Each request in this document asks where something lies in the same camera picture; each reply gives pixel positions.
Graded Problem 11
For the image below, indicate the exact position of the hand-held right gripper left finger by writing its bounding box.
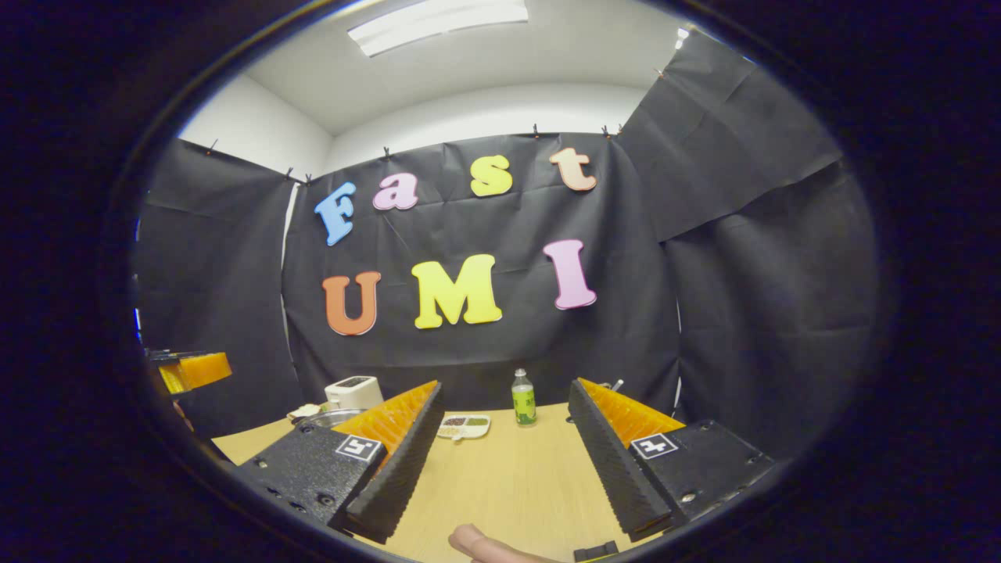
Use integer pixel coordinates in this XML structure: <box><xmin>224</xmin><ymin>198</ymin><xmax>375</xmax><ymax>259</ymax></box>
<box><xmin>239</xmin><ymin>381</ymin><xmax>445</xmax><ymax>544</ymax></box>

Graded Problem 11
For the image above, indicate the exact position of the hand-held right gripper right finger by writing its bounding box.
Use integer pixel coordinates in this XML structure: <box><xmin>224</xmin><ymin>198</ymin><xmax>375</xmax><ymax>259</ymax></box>
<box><xmin>567</xmin><ymin>378</ymin><xmax>775</xmax><ymax>542</ymax></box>

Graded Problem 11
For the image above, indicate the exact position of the stainless steel pot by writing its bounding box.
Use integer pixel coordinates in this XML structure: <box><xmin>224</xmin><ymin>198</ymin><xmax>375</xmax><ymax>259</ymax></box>
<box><xmin>301</xmin><ymin>408</ymin><xmax>364</xmax><ymax>429</ymax></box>

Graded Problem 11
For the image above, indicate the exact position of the white divided dish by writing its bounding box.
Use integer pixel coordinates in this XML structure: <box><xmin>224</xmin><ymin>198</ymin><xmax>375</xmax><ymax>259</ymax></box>
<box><xmin>436</xmin><ymin>414</ymin><xmax>492</xmax><ymax>441</ymax></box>

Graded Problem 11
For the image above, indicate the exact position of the white toaster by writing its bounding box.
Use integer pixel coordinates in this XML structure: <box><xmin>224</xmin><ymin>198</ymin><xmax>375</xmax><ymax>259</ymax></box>
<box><xmin>325</xmin><ymin>376</ymin><xmax>384</xmax><ymax>411</ymax></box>

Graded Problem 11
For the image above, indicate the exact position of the green label plastic bottle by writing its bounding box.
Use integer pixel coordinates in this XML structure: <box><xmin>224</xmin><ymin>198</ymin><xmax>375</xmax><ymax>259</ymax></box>
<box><xmin>511</xmin><ymin>368</ymin><xmax>538</xmax><ymax>427</ymax></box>

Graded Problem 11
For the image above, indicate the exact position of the long ceiling light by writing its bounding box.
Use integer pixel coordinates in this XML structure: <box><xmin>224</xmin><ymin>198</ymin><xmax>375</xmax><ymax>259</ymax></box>
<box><xmin>348</xmin><ymin>0</ymin><xmax>529</xmax><ymax>57</ymax></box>

